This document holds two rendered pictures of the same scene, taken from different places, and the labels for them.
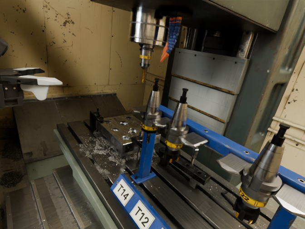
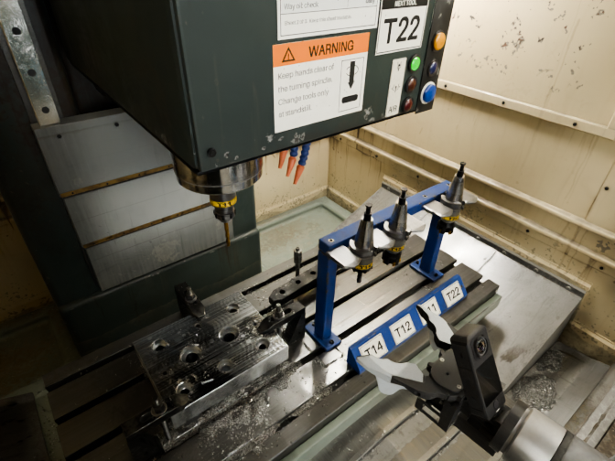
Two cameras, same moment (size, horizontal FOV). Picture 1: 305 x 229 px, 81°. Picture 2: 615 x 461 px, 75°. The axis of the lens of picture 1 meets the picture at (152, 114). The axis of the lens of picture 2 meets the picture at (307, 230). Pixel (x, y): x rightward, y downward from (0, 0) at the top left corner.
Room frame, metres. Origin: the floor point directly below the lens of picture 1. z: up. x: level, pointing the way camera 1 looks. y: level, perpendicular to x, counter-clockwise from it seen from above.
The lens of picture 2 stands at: (0.61, 0.71, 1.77)
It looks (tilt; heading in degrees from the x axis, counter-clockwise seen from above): 36 degrees down; 274
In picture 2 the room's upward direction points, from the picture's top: 2 degrees clockwise
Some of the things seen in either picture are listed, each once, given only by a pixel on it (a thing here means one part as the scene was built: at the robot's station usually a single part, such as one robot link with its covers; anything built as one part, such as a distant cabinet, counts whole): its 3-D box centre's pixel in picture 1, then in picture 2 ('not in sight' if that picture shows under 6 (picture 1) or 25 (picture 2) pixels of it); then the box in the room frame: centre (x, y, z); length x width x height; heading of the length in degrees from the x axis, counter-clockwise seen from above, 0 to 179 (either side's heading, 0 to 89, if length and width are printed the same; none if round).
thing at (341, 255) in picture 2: (141, 109); (344, 258); (0.57, 0.04, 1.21); 0.07 x 0.05 x 0.01; 132
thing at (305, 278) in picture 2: (180, 167); (305, 284); (0.67, -0.16, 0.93); 0.26 x 0.05 x 0.06; 47
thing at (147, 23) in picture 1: (149, 28); (216, 144); (0.81, 0.07, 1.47); 0.16 x 0.16 x 0.12
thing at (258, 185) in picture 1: (260, 179); (452, 202); (0.28, -0.22, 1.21); 0.06 x 0.06 x 0.03
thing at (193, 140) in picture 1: (192, 139); (411, 223); (0.41, -0.11, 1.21); 0.07 x 0.05 x 0.01; 132
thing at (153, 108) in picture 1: (153, 101); (365, 230); (0.53, 0.00, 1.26); 0.04 x 0.04 x 0.07
